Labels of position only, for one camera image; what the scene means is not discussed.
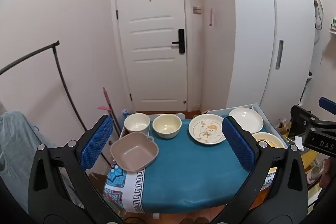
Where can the pink square bowl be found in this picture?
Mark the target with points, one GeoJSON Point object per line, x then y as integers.
{"type": "Point", "coordinates": [131, 153]}

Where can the pink mop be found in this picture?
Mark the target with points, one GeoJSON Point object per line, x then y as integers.
{"type": "Point", "coordinates": [106, 98]}

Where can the small cardboard box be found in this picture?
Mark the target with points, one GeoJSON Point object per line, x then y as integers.
{"type": "Point", "coordinates": [283, 129]}

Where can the pink wall strip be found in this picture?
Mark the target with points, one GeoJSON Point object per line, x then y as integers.
{"type": "Point", "coordinates": [210, 18]}

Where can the brown slipper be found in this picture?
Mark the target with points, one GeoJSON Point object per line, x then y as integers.
{"type": "Point", "coordinates": [201, 220]}
{"type": "Point", "coordinates": [185, 220]}

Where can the yellow rimmed plate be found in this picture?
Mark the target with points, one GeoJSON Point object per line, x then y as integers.
{"type": "Point", "coordinates": [267, 138]}

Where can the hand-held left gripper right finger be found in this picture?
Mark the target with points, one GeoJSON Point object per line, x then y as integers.
{"type": "Point", "coordinates": [237, 145]}

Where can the brown cardboard box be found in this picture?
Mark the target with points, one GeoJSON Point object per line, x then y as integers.
{"type": "Point", "coordinates": [98, 179]}

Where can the white wardrobe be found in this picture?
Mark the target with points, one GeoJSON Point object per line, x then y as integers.
{"type": "Point", "coordinates": [249, 29]}

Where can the person's right hand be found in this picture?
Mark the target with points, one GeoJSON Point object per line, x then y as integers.
{"type": "Point", "coordinates": [328, 170]}

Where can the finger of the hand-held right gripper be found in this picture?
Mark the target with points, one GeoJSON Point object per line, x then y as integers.
{"type": "Point", "coordinates": [299, 116]}
{"type": "Point", "coordinates": [327, 105]}

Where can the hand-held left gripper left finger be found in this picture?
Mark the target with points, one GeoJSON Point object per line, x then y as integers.
{"type": "Point", "coordinates": [97, 142]}

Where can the yellow bag with clutter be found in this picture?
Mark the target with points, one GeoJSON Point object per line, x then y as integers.
{"type": "Point", "coordinates": [309, 158]}

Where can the cream round bowl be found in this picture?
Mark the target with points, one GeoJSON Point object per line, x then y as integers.
{"type": "Point", "coordinates": [167, 125]}

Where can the cartoon print plate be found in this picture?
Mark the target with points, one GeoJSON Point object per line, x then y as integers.
{"type": "Point", "coordinates": [207, 130]}

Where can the large white tray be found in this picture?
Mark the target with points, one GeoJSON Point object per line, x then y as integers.
{"type": "Point", "coordinates": [258, 108]}

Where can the grey blue cloth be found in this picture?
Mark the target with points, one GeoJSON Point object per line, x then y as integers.
{"type": "Point", "coordinates": [15, 140]}

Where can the teal patterned tablecloth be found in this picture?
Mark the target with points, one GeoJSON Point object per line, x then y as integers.
{"type": "Point", "coordinates": [189, 174]}

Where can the plain white plate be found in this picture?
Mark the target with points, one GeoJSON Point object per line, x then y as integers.
{"type": "Point", "coordinates": [245, 119]}

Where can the white panel door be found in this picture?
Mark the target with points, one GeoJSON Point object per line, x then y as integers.
{"type": "Point", "coordinates": [152, 69]}

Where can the wall switch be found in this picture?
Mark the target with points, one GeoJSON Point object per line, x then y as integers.
{"type": "Point", "coordinates": [197, 9]}

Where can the blue bottle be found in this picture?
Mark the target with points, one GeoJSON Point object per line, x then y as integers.
{"type": "Point", "coordinates": [125, 113]}

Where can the white sneakers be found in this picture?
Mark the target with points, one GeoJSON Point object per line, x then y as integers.
{"type": "Point", "coordinates": [315, 174]}

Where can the black clothes rack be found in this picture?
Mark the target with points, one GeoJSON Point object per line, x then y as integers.
{"type": "Point", "coordinates": [56, 56]}

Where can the white round bowl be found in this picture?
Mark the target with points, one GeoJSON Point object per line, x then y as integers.
{"type": "Point", "coordinates": [136, 123]}

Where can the white paper slip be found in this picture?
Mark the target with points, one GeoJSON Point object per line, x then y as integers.
{"type": "Point", "coordinates": [298, 142]}

